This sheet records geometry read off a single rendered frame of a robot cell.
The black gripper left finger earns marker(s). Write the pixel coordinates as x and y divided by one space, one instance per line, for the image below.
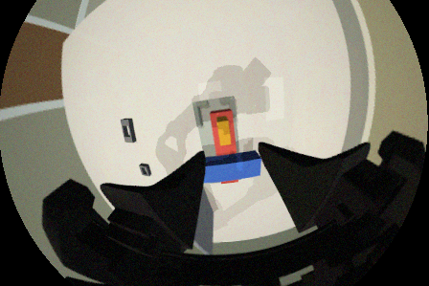
173 202

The yellow block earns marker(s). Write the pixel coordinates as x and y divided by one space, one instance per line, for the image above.
223 130

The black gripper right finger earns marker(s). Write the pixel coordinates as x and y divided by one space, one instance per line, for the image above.
305 182

